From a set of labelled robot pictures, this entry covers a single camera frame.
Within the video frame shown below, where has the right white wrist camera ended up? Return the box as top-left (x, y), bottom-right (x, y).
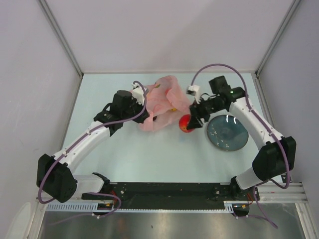
top-left (186, 85), bottom-right (201, 104)

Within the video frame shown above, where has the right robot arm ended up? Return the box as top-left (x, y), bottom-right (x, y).
top-left (186, 76), bottom-right (297, 200)

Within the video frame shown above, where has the left aluminium corner post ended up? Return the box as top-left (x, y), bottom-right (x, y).
top-left (37, 0), bottom-right (84, 79)

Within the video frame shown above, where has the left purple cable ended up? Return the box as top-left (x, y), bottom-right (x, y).
top-left (37, 80), bottom-right (149, 205)

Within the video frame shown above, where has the aluminium frame rail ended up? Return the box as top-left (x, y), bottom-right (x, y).
top-left (257, 183), bottom-right (308, 204)

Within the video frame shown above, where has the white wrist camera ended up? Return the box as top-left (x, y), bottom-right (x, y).
top-left (186, 85), bottom-right (201, 104)
top-left (131, 83), bottom-right (148, 105)

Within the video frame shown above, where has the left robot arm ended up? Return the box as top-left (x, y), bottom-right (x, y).
top-left (36, 86), bottom-right (149, 204)

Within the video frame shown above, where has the aluminium corner post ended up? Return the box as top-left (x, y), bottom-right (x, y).
top-left (255, 0), bottom-right (303, 77)
top-left (37, 0), bottom-right (84, 79)

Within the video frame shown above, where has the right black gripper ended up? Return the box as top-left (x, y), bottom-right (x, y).
top-left (187, 95), bottom-right (225, 129)

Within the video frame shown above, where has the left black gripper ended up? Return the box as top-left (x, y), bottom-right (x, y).
top-left (121, 97), bottom-right (149, 123)

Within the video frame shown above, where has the red fake apple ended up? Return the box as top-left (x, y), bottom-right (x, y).
top-left (178, 114), bottom-right (194, 133)

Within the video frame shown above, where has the blue ceramic plate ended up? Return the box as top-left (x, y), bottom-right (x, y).
top-left (206, 115), bottom-right (249, 151)

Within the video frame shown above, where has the white cable duct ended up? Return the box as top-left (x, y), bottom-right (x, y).
top-left (46, 202), bottom-right (114, 213)

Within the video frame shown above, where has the right aluminium corner post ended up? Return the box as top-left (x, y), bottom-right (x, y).
top-left (255, 0), bottom-right (303, 77)

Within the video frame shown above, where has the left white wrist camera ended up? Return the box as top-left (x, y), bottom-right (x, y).
top-left (131, 83), bottom-right (148, 105)

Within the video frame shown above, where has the pink plastic bag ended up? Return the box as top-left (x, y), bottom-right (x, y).
top-left (139, 75), bottom-right (191, 131)

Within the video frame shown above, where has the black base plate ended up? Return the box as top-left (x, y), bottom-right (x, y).
top-left (100, 182), bottom-right (259, 210)

